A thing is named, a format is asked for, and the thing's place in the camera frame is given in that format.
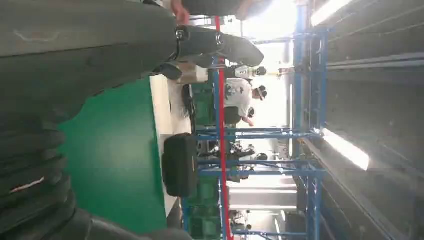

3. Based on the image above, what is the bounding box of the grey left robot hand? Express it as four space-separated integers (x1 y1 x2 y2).
0 0 266 240

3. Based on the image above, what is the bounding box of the person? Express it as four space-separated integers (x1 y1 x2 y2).
170 0 276 26
223 78 269 128
227 65 268 80

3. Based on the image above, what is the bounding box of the cardboard box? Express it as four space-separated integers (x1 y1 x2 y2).
174 62 209 85

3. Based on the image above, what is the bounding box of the green plastic crate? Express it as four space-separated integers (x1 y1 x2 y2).
191 82 217 127
187 177 222 240

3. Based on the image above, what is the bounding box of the black carry case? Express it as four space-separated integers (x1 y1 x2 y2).
161 133 199 199

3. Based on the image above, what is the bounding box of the long ceiling light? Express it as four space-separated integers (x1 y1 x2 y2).
310 0 354 28

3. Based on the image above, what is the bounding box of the black cable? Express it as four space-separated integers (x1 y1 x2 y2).
181 84 197 134

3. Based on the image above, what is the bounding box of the red upright post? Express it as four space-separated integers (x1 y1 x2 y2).
214 15 234 240

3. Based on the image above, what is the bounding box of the blue metal frame rack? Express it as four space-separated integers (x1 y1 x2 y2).
180 26 329 240

